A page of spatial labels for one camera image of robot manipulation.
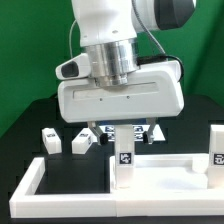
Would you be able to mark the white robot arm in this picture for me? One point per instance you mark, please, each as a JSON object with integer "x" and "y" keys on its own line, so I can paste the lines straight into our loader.
{"x": 108, "y": 81}

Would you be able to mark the white desk top tray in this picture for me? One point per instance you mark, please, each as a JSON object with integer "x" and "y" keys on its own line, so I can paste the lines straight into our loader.
{"x": 167, "y": 172}

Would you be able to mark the white L-shaped fence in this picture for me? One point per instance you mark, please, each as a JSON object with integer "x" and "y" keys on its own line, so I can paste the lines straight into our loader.
{"x": 26, "y": 203}

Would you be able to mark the fiducial marker sheet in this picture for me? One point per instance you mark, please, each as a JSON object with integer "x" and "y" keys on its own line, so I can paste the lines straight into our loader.
{"x": 138, "y": 132}

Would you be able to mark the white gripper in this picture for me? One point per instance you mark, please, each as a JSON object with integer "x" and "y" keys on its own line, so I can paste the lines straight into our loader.
{"x": 153, "y": 90}

